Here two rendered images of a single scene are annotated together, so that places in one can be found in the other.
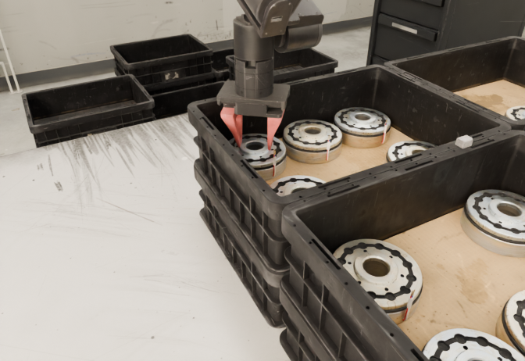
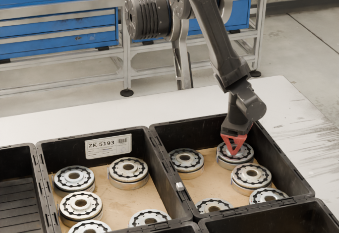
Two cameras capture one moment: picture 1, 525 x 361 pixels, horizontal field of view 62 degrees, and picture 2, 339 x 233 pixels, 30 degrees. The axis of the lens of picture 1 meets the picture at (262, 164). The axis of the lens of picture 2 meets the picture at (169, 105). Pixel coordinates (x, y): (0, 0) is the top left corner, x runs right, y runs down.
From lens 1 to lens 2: 169 cm
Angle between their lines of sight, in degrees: 81
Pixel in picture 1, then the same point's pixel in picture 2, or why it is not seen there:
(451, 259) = (136, 207)
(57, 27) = not seen: outside the picture
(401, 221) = (160, 189)
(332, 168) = (225, 187)
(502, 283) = (116, 217)
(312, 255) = (120, 130)
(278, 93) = (232, 125)
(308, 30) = (241, 106)
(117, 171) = (294, 146)
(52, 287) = not seen: hidden behind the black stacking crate
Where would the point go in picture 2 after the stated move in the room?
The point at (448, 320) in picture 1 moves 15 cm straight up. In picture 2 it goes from (105, 192) to (103, 143)
